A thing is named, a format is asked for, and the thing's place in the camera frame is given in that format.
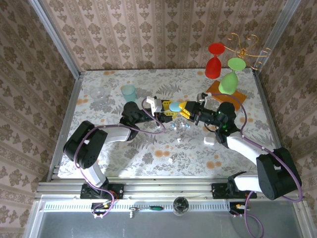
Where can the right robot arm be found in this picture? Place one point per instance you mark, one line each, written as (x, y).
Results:
(247, 146)

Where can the gold rack with wooden base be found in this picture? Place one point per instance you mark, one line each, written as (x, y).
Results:
(212, 90)

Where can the clear plastic cup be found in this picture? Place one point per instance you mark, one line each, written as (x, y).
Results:
(97, 93)

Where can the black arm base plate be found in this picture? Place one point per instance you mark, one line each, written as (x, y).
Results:
(116, 191)
(219, 191)

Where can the teal plastic cup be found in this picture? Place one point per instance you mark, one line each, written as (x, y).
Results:
(128, 93)

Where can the dark round lens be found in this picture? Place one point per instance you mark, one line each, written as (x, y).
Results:
(180, 205)

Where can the white earbud case with sticker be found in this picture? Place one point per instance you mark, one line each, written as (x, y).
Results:
(208, 141)

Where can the aluminium frame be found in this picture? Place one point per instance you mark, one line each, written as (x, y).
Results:
(57, 41)

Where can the green wine glass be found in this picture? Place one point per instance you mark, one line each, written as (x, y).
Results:
(229, 83)

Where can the red wine glass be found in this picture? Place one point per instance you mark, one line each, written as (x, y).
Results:
(213, 68)

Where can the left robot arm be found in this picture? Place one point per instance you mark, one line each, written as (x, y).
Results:
(94, 173)

